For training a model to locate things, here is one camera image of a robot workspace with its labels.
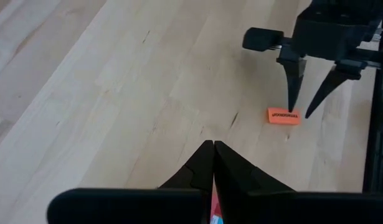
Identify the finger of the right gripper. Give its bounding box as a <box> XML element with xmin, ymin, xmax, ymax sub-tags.
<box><xmin>304</xmin><ymin>59</ymin><xmax>369</xmax><ymax>119</ymax></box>
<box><xmin>276</xmin><ymin>49</ymin><xmax>308</xmax><ymax>113</ymax></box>

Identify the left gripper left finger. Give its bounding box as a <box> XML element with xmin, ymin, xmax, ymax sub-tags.
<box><xmin>158</xmin><ymin>139</ymin><xmax>215</xmax><ymax>193</ymax></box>

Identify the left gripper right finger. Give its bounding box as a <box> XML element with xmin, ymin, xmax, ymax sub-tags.
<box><xmin>214</xmin><ymin>140</ymin><xmax>295</xmax><ymax>224</ymax></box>

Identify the orange eraser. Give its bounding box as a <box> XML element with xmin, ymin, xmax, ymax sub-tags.
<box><xmin>267</xmin><ymin>107</ymin><xmax>302</xmax><ymax>126</ymax></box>

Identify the green crayon box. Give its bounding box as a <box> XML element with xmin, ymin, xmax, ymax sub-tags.
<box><xmin>209</xmin><ymin>183</ymin><xmax>224</xmax><ymax>224</ymax></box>

